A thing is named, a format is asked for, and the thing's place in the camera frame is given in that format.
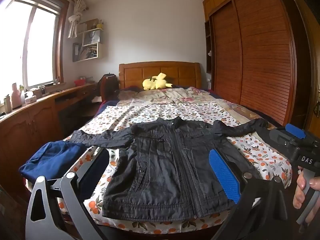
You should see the black jacket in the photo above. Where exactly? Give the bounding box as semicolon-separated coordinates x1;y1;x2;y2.
71;118;268;222

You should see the person's right hand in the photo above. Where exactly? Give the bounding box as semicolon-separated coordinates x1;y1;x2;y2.
293;166;320;224

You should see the orange print bed sheet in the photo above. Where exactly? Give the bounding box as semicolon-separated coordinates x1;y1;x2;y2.
56;97;293;234

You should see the folded blue garment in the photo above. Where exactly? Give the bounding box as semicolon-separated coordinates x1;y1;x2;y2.
18;140;87;183

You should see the floral quilt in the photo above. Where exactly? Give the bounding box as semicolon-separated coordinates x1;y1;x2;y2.
117;87;261;122

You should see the wooden desk cabinet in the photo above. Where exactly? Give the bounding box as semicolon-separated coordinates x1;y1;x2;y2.
1;84;96;198

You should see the wooden louvered wardrobe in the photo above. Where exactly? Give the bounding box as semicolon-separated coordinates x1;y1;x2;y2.
203;0;312;128

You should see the pink bottle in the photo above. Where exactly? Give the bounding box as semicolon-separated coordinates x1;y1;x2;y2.
11;83;22;109

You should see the red bowl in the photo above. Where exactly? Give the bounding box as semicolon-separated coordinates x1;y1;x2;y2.
74;79;86;87

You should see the dark backpack on chair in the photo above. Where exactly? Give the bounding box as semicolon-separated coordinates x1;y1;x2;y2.
97;73;119;101

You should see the yellow plush toy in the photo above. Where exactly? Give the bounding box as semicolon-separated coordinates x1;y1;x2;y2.
142;73;173;90

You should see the wooden headboard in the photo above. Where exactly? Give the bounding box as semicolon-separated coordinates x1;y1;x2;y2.
118;61;202;91

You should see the window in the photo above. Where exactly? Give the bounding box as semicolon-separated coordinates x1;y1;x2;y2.
1;0;69;96

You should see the tied white curtain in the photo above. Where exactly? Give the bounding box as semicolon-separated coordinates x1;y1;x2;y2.
68;0;87;38

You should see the white wall shelf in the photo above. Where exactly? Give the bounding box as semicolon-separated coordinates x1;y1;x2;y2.
73;18;104;62

